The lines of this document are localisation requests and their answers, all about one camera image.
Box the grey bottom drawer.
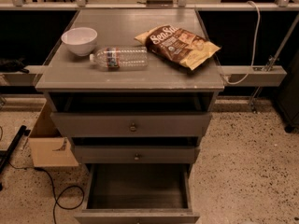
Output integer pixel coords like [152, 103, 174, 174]
[75, 163, 199, 224]

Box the grey drawer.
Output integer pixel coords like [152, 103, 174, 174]
[73, 146, 199, 164]
[51, 113, 211, 137]
[75, 163, 199, 224]

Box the grey drawer cabinet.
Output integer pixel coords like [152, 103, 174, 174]
[35, 7, 225, 173]

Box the grey middle drawer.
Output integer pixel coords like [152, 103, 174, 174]
[73, 146, 199, 164]

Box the grey top drawer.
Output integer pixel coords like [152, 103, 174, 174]
[51, 113, 211, 137]

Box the clear plastic water bottle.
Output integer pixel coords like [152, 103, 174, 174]
[90, 47, 148, 71]

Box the brown yellow chip bag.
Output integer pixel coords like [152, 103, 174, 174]
[135, 24, 221, 70]

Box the white bowl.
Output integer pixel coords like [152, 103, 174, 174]
[61, 27, 97, 56]

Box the cardboard box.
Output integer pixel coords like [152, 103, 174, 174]
[28, 104, 78, 167]

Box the black metal stand leg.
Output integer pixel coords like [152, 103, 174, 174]
[0, 125, 29, 191]

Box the white hanging cable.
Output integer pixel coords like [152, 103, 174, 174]
[222, 0, 262, 86]

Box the black floor cable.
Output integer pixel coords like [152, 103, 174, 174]
[7, 161, 86, 224]

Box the black cloth on rail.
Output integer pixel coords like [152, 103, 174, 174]
[0, 58, 29, 74]

